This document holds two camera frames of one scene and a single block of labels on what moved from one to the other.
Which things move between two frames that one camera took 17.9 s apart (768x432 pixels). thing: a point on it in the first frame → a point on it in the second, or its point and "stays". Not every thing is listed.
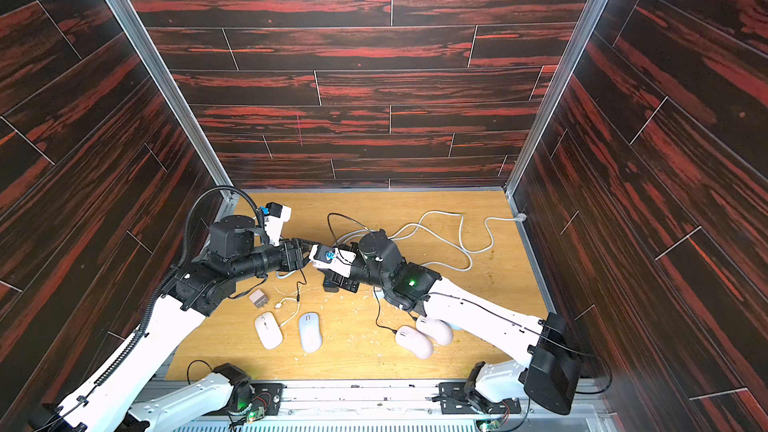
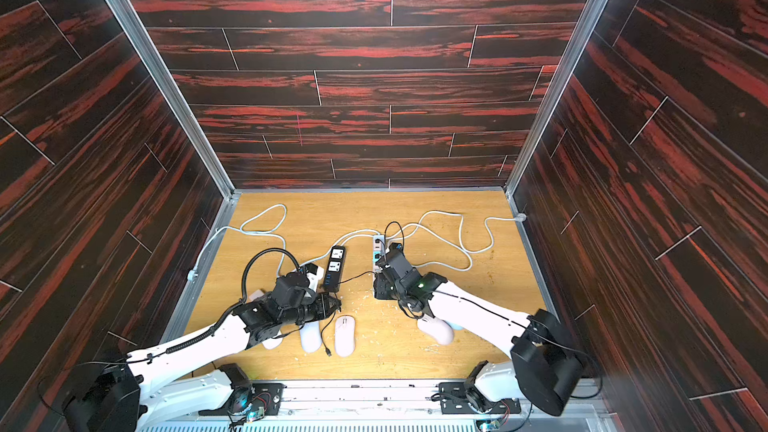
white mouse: (310, 332) stays
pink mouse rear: (438, 330) stays
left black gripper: (295, 261) → (323, 305)
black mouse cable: (379, 305) → (322, 331)
